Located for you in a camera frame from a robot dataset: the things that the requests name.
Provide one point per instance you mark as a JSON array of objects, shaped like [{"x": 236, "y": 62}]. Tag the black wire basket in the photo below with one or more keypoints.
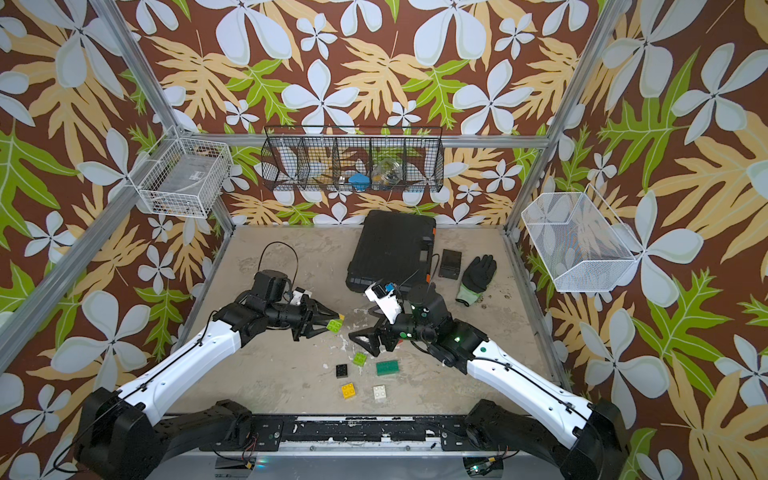
[{"x": 404, "y": 159}]

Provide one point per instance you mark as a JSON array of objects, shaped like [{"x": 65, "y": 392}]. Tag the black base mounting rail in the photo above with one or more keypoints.
[{"x": 279, "y": 432}]

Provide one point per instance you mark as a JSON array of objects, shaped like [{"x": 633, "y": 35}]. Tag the white lego brick lower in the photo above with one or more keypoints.
[{"x": 379, "y": 393}]

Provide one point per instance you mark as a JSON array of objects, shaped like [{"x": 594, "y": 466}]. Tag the white mesh basket right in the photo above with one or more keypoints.
[{"x": 583, "y": 244}]

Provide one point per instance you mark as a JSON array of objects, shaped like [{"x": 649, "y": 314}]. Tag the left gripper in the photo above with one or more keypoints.
[{"x": 311, "y": 306}]

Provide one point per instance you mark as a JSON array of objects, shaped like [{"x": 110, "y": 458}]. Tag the blue object in basket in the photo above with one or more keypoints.
[{"x": 359, "y": 182}]

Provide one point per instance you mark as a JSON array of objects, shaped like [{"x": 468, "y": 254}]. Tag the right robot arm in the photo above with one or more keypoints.
[{"x": 584, "y": 440}]

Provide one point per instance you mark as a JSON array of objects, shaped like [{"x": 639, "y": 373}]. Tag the white wire basket left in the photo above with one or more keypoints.
[{"x": 184, "y": 177}]

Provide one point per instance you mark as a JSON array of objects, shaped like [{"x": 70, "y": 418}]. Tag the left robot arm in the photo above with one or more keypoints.
[{"x": 127, "y": 433}]

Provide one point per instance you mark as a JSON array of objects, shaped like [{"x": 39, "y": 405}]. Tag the black plastic tool case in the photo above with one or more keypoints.
[{"x": 393, "y": 247}]

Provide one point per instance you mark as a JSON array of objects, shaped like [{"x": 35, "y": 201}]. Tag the black work glove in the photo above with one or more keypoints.
[{"x": 476, "y": 279}]

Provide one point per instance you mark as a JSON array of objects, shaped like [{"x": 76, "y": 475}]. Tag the light green lego brick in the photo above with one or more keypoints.
[
  {"x": 359, "y": 359},
  {"x": 334, "y": 325}
]

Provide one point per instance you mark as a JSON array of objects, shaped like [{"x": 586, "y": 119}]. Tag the small black box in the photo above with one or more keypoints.
[{"x": 450, "y": 264}]

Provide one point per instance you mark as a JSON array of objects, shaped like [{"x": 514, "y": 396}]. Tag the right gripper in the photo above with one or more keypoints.
[{"x": 372, "y": 332}]

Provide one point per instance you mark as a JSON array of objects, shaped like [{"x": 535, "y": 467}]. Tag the dark green lego brick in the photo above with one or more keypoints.
[{"x": 385, "y": 368}]

